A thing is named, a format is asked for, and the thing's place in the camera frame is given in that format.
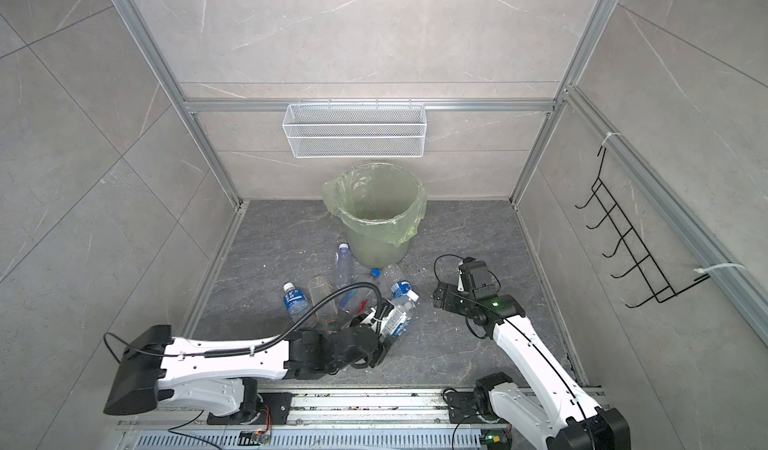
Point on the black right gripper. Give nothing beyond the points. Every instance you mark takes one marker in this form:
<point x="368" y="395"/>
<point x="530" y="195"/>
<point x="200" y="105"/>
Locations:
<point x="449" y="303"/>

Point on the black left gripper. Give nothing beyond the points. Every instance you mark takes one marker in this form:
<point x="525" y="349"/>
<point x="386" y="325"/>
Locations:
<point x="376" y="358"/>

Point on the clear bottle green label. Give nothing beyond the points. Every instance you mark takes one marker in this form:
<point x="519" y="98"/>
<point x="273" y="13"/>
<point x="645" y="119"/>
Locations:
<point x="404" y="308"/>

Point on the small bottle blue label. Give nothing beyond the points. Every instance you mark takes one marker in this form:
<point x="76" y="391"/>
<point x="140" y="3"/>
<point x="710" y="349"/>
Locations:
<point x="295" y="301"/>

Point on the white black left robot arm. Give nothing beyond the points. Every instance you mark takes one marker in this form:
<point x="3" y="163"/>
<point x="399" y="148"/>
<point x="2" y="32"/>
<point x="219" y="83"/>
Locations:
<point x="221" y="377"/>

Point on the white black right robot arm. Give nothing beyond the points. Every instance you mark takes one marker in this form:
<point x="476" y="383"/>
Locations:
<point x="564" y="416"/>

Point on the grey mesh waste bin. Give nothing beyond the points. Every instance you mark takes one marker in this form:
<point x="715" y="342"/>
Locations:
<point x="379" y="243"/>

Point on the green plastic bin liner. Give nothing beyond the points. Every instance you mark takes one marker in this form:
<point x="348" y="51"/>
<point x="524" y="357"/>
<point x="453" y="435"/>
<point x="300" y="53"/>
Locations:
<point x="380" y="201"/>

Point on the clear bottle blue cap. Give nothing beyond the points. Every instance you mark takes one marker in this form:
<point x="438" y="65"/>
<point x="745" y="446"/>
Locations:
<point x="354" y="302"/>

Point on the clear empty plastic cup bottle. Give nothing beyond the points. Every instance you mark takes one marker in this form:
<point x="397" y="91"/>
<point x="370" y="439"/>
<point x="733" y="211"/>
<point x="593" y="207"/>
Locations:
<point x="319" y="288"/>

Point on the purple Ganten water bottle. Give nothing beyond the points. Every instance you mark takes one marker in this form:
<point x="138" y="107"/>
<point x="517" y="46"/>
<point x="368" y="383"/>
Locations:
<point x="343" y="266"/>

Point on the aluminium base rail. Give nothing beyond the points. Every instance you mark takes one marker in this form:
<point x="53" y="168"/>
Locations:
<point x="312" y="418"/>

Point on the black wire hook rack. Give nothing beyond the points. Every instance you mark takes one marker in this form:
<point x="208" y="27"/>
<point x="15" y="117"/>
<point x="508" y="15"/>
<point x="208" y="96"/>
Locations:
<point x="629" y="241"/>

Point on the white wire mesh shelf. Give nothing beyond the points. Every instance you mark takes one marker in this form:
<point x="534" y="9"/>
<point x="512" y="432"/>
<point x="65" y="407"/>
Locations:
<point x="359" y="130"/>

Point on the aluminium frame rail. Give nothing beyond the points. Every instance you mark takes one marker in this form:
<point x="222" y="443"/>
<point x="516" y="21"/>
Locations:
<point x="138" y="30"/>

